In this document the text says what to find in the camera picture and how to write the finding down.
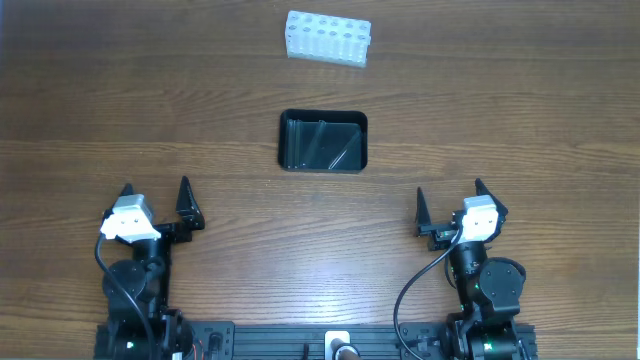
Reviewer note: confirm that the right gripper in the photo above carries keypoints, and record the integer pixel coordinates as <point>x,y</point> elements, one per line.
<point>440,234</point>

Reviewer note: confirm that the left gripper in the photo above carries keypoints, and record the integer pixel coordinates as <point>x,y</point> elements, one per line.
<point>175,233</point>

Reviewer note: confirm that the clear test tube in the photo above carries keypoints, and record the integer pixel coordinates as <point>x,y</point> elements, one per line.
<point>290,145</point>
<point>315,144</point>
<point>298,145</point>
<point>345,149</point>

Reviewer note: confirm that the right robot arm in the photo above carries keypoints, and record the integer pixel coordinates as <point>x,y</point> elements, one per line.
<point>495,290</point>

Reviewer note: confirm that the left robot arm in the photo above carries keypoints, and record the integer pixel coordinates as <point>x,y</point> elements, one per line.
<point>130,280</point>

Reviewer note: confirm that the black tray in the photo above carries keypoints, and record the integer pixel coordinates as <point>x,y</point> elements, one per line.
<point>345,120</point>

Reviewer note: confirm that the white test tube rack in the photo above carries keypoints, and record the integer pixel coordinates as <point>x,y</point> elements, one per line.
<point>327,45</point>

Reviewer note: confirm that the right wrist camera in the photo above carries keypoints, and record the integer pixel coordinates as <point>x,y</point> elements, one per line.
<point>479,220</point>

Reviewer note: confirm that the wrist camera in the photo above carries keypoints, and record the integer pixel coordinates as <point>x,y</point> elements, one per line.
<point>130,220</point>
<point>479,220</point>

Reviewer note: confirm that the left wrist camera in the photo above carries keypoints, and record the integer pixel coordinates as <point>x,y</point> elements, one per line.
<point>130,220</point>

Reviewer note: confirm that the mounting rail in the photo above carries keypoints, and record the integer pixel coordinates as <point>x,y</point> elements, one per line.
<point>280,342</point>

